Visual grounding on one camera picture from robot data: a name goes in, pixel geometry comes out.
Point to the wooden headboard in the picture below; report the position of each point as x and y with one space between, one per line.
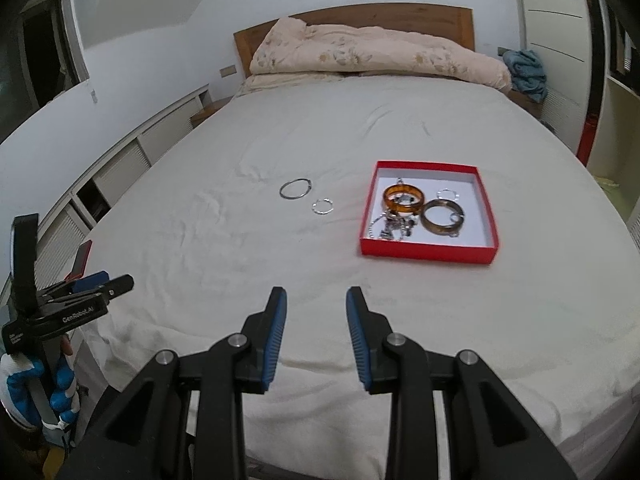
451 22

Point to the blue cloth pile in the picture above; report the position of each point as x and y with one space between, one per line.
527 74

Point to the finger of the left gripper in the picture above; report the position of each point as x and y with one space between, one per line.
89 282
117 287

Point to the thin silver bangle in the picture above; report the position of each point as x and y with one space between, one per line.
295 189

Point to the beige floral duvet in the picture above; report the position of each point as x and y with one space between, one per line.
293 46

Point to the red jewelry box tray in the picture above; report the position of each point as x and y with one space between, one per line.
402 236

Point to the wall switch plate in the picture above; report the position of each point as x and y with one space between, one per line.
227 71

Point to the amber resin bangle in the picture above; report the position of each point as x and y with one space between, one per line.
403 199

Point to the red cased smartphone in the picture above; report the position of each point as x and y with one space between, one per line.
80 262

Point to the twisted silver hoop earring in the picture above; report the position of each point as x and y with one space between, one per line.
322 206

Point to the white low cabinet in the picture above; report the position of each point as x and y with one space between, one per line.
72 144

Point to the dark olive bangle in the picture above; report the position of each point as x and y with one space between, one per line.
442 218

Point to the white wardrobe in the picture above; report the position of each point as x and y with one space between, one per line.
566 35

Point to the blue white gloved left hand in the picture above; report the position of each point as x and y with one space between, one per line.
19 375

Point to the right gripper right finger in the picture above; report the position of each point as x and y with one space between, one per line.
391 363

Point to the beige pillow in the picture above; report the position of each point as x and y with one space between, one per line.
258 83

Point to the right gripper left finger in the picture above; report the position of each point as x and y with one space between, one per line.
243 362

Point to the wooden nightstand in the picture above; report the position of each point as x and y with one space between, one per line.
208 110

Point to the white bed sheet mattress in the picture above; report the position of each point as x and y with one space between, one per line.
206 236

